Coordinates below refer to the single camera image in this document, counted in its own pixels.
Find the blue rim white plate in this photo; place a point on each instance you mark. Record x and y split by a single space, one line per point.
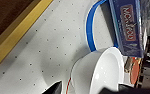
89 26

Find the yellow leg game table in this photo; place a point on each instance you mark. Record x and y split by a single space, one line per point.
34 50

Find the red orange bowl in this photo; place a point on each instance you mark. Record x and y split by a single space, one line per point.
135 70

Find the white bowl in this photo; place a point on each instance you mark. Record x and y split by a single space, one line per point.
101 71

